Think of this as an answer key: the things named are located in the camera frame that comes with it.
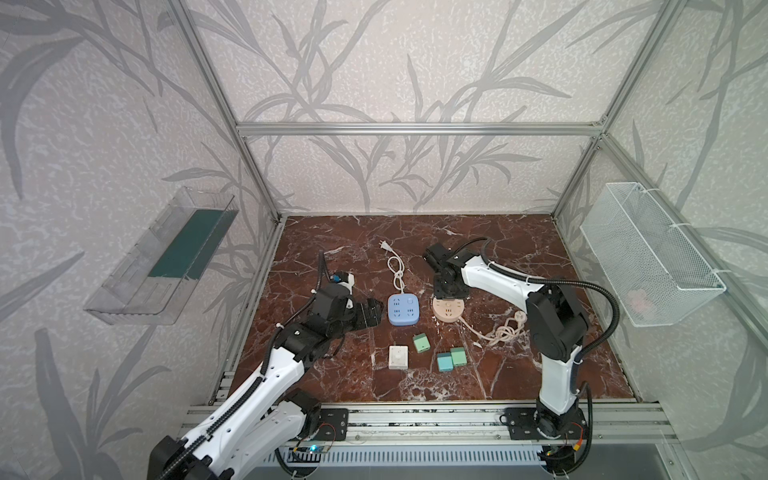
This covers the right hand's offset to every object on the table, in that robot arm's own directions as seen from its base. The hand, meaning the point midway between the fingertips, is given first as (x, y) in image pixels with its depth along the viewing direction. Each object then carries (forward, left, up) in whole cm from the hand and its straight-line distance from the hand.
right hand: (445, 288), depth 95 cm
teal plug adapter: (-22, +2, -2) cm, 22 cm away
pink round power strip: (-7, 0, -1) cm, 7 cm away
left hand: (-10, +21, +13) cm, 26 cm away
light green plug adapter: (-17, +8, -2) cm, 19 cm away
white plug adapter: (-21, +15, -1) cm, 26 cm away
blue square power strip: (-7, +14, -1) cm, 15 cm away
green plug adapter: (-21, -2, -1) cm, 21 cm away
